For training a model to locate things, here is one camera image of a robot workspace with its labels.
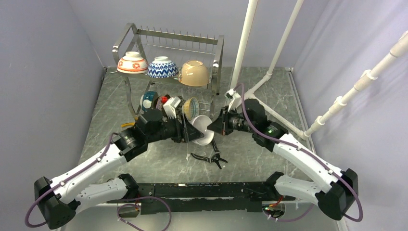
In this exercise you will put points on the red patterned bowl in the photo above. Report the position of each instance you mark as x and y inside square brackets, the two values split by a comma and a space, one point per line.
[162, 67]

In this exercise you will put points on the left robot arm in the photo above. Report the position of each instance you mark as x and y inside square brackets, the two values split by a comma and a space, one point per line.
[56, 198]

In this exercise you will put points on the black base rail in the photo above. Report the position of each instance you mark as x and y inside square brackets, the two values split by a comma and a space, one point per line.
[159, 205]

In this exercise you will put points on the brown floral bowl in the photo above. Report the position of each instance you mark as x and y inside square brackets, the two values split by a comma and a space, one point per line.
[178, 102]

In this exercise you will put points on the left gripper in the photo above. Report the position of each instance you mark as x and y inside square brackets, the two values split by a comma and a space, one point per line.
[192, 133]

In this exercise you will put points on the plain white bowl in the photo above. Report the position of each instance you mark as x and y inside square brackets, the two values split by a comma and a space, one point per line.
[201, 123]

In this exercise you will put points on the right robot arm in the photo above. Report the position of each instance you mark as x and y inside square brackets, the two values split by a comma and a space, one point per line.
[333, 190]

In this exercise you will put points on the yellow handled pliers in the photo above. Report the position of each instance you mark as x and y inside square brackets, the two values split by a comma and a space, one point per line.
[127, 125]

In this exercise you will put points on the white pipe frame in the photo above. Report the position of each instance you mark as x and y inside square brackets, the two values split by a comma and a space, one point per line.
[337, 51]

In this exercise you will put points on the yellow teal patterned bowl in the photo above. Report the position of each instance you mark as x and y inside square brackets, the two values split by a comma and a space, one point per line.
[191, 108]

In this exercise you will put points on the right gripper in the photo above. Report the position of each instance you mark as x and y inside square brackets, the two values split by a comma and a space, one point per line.
[221, 125]

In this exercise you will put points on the steel dish rack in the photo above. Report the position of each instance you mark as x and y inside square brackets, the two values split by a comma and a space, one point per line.
[180, 49]

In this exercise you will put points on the teal white bowl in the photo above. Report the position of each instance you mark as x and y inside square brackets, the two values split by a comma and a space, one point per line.
[149, 100]

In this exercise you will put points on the aluminium rail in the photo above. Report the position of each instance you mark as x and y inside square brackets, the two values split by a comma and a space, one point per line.
[252, 191]

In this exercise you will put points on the orange floral bowl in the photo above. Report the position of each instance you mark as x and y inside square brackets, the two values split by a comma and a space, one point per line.
[132, 63]

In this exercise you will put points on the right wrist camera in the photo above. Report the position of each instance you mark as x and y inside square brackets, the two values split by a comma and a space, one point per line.
[234, 98]

